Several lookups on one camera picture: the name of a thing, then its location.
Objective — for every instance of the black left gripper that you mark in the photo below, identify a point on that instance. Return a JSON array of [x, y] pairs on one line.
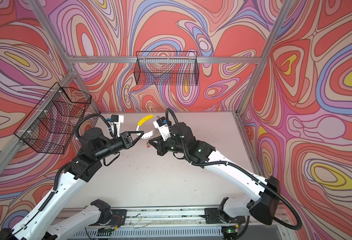
[[126, 140]]

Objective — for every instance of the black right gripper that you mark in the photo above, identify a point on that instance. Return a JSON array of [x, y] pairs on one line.
[[161, 147]]

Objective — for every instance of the grey keyring with yellow grip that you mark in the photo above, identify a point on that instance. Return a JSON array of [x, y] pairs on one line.
[[151, 133]]

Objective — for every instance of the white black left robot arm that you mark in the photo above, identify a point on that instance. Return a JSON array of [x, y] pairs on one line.
[[69, 179]]

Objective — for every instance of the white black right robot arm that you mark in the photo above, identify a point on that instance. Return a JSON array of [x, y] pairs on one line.
[[256, 200]]

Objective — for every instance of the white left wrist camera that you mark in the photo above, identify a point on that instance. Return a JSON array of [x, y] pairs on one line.
[[117, 120]]

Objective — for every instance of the black wire basket back wall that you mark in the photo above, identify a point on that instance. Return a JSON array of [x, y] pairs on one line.
[[171, 68]]

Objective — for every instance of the black wire basket wall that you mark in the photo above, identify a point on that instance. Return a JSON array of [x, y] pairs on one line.
[[53, 128], [171, 68]]

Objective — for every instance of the black wire basket left wall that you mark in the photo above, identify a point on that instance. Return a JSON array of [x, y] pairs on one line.
[[53, 128]]

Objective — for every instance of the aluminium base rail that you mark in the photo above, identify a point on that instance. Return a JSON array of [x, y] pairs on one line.
[[148, 223]]

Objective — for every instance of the aluminium frame extrusion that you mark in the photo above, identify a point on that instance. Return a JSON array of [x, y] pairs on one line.
[[35, 60]]

